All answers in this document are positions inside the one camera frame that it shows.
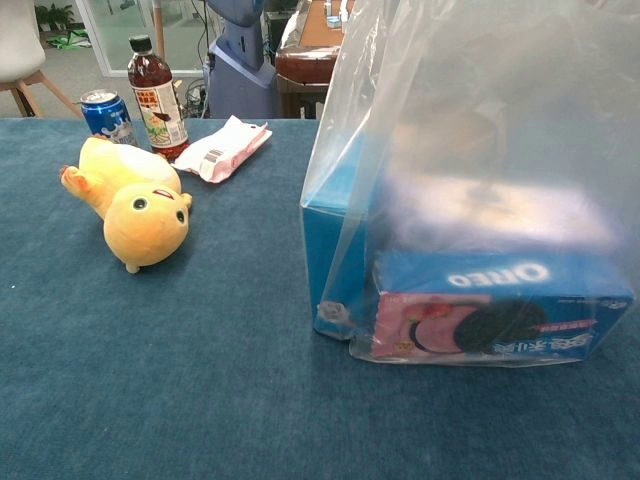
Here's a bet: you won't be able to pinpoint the blue Oreo cookie box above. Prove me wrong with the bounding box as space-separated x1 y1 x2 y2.
370 248 636 362

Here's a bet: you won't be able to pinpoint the yellow plush duck toy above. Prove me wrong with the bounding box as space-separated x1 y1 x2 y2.
59 135 194 275

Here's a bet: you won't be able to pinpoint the transparent plastic bag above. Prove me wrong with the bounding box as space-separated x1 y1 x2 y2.
298 0 640 370

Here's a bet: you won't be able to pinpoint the dark red wooden table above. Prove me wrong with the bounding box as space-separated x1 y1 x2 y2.
274 0 357 120

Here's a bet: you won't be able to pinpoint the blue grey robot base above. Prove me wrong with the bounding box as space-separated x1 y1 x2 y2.
203 0 281 120

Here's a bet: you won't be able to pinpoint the blue drink can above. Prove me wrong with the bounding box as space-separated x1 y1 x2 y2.
79 88 139 148

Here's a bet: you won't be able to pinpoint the green potted plant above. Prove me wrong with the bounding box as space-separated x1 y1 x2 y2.
33 2 76 33

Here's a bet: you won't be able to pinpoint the white pink snack packet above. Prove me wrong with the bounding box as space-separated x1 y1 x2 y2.
172 114 274 185

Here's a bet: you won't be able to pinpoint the white chair wooden legs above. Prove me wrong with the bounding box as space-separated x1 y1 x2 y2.
0 0 85 119

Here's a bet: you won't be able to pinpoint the dark tea plastic bottle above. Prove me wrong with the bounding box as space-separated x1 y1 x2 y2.
126 34 191 162

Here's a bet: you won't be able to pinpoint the blue table cloth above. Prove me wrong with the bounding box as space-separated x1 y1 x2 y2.
0 116 640 480

